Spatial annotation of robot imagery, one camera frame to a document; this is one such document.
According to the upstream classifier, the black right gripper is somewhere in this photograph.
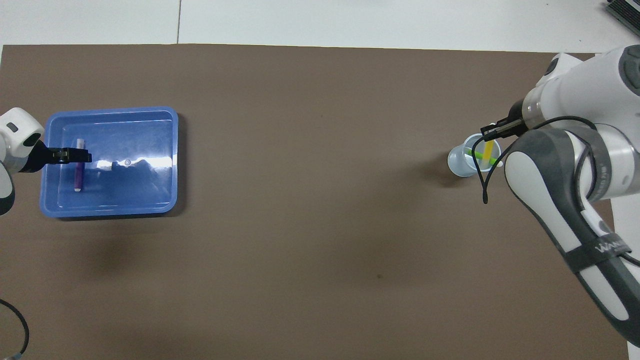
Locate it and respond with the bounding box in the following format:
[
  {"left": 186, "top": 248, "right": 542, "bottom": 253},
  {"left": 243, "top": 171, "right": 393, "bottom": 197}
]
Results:
[{"left": 480, "top": 100, "right": 529, "bottom": 141}]

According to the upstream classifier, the brown table mat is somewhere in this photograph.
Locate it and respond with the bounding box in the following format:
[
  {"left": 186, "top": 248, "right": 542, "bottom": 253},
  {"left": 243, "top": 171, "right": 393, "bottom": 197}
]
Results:
[{"left": 0, "top": 44, "right": 629, "bottom": 360}]

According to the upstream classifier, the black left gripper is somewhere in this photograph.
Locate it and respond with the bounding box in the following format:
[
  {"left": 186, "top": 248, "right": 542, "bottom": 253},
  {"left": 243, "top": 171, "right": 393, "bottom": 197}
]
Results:
[{"left": 21, "top": 140, "right": 93, "bottom": 174}]

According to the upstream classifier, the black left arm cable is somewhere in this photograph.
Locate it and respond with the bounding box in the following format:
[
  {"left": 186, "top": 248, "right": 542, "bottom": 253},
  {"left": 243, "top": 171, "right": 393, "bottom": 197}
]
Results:
[{"left": 0, "top": 299, "right": 30, "bottom": 357}]

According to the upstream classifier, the grey ribbed device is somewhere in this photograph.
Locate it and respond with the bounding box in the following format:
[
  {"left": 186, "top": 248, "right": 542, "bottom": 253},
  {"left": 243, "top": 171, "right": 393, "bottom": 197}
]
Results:
[{"left": 604, "top": 0, "right": 640, "bottom": 37}]

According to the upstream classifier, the blue plastic tray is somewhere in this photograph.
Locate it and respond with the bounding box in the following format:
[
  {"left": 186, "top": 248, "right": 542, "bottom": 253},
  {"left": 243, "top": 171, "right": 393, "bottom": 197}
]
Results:
[{"left": 39, "top": 106, "right": 179, "bottom": 219}]

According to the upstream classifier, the clear plastic cup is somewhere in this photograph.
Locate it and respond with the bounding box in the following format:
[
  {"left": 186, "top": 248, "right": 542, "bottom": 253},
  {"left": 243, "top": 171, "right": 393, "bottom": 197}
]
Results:
[{"left": 447, "top": 133, "right": 502, "bottom": 179}]

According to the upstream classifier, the green pen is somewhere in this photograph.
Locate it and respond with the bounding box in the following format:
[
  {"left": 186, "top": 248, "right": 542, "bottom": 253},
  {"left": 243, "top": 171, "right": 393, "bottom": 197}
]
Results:
[{"left": 466, "top": 150, "right": 504, "bottom": 167}]

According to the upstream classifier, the purple pen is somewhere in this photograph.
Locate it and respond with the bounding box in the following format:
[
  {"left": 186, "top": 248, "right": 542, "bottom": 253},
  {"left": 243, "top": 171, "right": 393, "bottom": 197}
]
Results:
[{"left": 73, "top": 138, "right": 86, "bottom": 193}]

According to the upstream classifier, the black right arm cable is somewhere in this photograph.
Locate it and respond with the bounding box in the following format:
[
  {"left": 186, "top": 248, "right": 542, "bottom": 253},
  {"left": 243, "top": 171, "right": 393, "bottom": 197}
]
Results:
[{"left": 475, "top": 116, "right": 640, "bottom": 267}]

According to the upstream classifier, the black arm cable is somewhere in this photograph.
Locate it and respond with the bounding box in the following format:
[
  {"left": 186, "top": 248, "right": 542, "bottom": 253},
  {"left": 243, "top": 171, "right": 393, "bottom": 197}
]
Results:
[
  {"left": 475, "top": 116, "right": 640, "bottom": 267},
  {"left": 0, "top": 299, "right": 30, "bottom": 357}
]

